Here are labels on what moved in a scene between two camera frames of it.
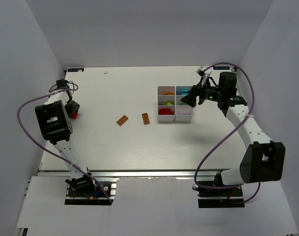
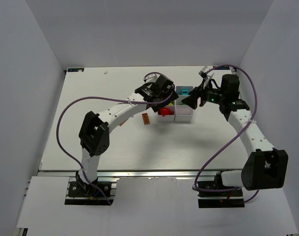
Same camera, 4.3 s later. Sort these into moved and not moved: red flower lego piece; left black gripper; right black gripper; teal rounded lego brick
Moved: left black gripper
Not moved: right black gripper; red flower lego piece; teal rounded lego brick
